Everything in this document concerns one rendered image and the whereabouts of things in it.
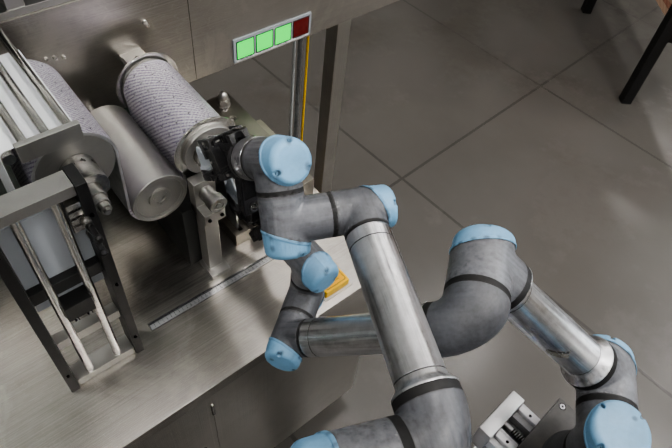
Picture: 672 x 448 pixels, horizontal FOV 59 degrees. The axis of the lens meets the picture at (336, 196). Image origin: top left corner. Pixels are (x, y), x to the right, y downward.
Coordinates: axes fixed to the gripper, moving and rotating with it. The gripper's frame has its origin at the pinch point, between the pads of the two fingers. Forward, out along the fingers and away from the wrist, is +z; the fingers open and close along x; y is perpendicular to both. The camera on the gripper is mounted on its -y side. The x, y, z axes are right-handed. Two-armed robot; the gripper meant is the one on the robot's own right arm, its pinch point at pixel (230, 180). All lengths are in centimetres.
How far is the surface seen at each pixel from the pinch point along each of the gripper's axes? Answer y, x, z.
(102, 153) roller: 25.3, 26.2, -1.9
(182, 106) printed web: 22.1, 7.0, 4.8
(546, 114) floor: -109, -220, 28
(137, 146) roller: 14.3, 16.8, 7.3
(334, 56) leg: -22, -71, 46
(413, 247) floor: -109, -93, 6
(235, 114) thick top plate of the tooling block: -6.1, -16.8, 24.3
